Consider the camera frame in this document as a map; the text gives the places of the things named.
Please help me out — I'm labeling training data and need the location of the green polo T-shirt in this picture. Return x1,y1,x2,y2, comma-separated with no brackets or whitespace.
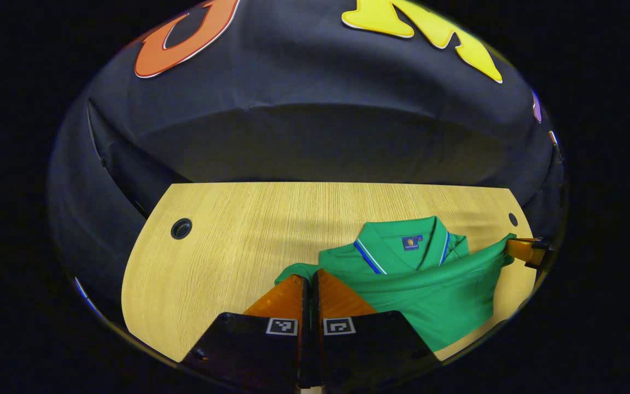
274,215,517,354

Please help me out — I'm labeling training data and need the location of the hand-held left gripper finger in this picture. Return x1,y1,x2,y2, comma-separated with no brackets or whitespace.
312,268,441,390
179,274,311,390

